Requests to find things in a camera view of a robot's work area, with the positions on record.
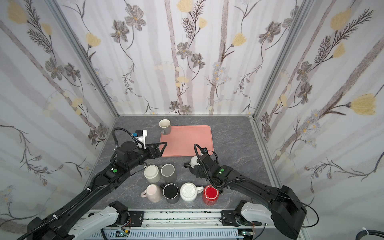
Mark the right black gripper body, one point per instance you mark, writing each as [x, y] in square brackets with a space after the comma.
[198, 170]

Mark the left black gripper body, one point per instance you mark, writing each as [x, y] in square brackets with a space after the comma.
[149, 155]

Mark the black and white mug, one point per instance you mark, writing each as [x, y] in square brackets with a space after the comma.
[191, 165]

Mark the pink plastic tray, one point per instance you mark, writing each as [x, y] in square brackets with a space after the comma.
[181, 140]

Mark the light grey mug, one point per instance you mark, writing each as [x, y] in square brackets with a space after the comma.
[165, 126]

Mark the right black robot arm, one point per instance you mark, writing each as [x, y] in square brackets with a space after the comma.
[288, 212]

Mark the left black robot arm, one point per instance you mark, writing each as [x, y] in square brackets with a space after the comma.
[126, 157]

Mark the grey upside-down mug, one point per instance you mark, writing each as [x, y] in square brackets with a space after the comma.
[168, 172]

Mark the cream upside-down mug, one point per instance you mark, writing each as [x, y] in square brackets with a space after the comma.
[152, 174]

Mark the red mug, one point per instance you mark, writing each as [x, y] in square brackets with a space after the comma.
[210, 195]

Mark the white ribbed mug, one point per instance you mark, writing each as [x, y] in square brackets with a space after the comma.
[190, 191]

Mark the black dark grey mug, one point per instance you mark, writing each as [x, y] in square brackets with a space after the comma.
[171, 192]

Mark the pale pink mug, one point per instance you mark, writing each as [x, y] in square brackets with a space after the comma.
[153, 193]

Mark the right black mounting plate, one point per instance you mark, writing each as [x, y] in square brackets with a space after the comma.
[234, 219]

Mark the black mounting plate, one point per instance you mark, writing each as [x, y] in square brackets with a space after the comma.
[234, 219]
[133, 219]

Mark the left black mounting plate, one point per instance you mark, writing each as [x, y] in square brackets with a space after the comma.
[133, 219]

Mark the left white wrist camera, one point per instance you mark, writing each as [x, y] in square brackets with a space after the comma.
[140, 138]

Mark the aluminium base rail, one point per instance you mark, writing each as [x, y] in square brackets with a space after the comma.
[180, 217]

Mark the white slotted cable duct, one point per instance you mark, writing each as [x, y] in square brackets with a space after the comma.
[175, 234]

